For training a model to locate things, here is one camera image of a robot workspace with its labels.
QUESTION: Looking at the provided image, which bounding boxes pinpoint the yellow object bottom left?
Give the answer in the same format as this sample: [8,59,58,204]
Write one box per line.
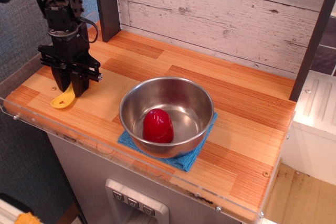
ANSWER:
[14,212,41,224]

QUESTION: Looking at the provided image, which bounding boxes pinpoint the red toy bell pepper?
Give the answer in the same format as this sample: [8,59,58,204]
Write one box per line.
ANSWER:
[142,109,174,144]

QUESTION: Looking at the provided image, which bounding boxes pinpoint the white side cabinet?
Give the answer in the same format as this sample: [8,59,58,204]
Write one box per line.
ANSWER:
[281,71,335,185]

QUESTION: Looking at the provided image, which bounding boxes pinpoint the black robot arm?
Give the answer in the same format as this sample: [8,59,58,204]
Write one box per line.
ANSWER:
[1,0,102,97]

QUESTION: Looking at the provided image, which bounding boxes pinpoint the dark right support post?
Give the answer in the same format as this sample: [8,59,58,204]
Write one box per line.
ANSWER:
[289,0,335,102]

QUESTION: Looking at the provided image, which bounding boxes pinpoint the yellow brush white bristles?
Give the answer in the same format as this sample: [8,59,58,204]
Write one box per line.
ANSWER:
[50,83,76,109]

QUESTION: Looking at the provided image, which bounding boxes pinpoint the dark support post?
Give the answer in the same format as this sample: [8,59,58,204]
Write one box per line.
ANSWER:
[289,0,335,102]
[97,0,121,42]

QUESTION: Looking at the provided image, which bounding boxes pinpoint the stainless steel bowl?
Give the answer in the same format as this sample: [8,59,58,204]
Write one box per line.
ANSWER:
[119,77,215,158]

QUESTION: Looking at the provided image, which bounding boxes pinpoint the dark left support post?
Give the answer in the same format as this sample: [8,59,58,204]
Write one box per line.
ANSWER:
[97,0,121,42]

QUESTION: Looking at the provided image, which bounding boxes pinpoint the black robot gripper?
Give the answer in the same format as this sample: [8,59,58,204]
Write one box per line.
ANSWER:
[38,28,102,97]

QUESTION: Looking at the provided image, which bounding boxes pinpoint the grey cabinet with dispenser panel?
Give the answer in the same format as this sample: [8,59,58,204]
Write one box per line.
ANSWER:
[48,134,238,223]

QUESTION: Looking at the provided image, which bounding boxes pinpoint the clear acrylic table guard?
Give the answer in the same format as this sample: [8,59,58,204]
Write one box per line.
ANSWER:
[4,30,295,223]

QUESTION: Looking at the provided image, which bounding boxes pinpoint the blue cloth mat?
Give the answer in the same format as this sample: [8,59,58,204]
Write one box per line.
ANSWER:
[117,112,218,172]

